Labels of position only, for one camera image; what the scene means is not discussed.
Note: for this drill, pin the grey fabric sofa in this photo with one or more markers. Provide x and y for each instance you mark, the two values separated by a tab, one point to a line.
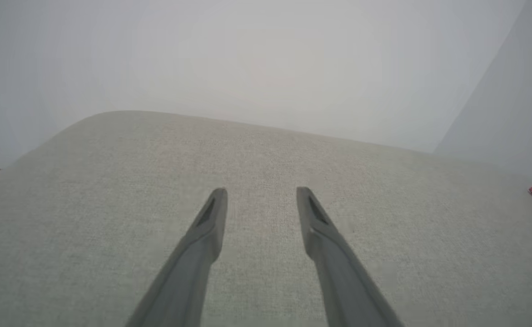
266	181

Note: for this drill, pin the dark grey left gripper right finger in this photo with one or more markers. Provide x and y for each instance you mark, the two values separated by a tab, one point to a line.
343	277

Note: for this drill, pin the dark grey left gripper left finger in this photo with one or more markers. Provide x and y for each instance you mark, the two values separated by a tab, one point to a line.
188	272

